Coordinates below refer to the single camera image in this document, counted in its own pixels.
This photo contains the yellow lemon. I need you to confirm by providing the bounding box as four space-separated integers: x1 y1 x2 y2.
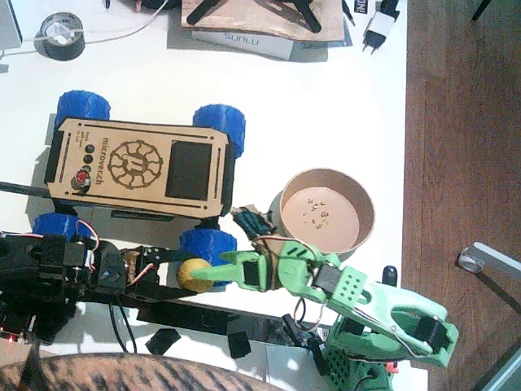
177 258 212 293

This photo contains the round wooden bowl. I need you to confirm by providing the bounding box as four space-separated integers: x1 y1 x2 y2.
279 168 375 256

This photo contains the blue rover wheel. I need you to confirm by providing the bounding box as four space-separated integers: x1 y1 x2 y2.
55 89 112 125
33 212 82 239
191 104 247 159
178 227 238 288

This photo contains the black tape piece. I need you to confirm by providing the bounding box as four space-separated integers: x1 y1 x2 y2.
145 327 182 355

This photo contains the wooden rover chassis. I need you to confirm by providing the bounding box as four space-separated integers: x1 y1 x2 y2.
43 117 237 223

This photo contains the crumpled dark tape piece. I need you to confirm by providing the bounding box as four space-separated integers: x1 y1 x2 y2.
226 331 252 359

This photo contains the brown striped fabric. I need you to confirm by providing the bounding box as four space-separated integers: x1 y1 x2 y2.
0 352 286 391

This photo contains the thin black rod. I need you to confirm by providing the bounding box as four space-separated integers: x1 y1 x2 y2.
0 181 53 199

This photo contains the white SUNLU box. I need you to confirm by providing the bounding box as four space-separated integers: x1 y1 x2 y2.
190 27 294 62

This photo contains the grey metal leg with castor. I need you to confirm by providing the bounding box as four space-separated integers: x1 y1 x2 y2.
458 241 521 286

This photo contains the brown wooden board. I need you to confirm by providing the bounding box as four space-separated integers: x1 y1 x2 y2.
181 0 345 44

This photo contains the black tripod leg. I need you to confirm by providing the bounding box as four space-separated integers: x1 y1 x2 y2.
292 0 322 33
186 0 223 26

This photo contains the black pen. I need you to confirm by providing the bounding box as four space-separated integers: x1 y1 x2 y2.
340 0 356 28

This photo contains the grey box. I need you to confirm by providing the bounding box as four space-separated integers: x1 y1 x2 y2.
0 0 24 52

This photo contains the white and black power adapter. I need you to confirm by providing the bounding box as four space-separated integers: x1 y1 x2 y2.
361 0 402 56

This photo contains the dark camera module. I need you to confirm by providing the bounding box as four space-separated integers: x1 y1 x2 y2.
230 205 278 245

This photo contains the long black rail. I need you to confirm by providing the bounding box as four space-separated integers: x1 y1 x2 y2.
77 292 326 347

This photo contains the black clamp handle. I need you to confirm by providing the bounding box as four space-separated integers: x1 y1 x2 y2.
281 313 309 349
307 336 331 376

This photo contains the grey duct tape roll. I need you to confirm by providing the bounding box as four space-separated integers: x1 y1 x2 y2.
33 11 86 62

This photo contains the white cable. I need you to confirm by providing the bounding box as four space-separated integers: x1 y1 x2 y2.
0 0 170 58

